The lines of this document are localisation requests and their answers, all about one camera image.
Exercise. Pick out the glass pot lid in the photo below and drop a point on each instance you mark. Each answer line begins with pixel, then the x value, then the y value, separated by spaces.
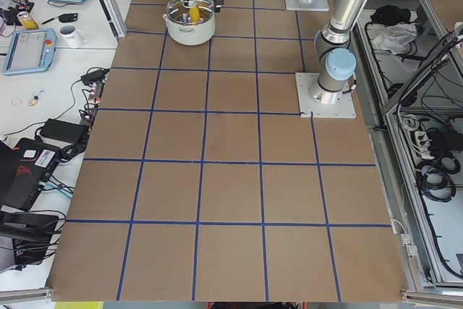
pixel 177 13

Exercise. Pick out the yellow corn cob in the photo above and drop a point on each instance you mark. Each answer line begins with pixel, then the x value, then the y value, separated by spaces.
pixel 194 14

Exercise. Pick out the mint green cooking pot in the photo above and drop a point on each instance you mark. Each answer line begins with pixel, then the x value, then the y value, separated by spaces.
pixel 191 35

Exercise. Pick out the black power adapter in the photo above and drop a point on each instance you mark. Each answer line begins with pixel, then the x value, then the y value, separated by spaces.
pixel 98 75

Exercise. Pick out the white mug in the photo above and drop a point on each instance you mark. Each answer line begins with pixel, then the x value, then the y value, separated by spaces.
pixel 74 37

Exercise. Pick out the blue teach pendant near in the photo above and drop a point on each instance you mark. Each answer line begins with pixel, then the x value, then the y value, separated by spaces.
pixel 30 51

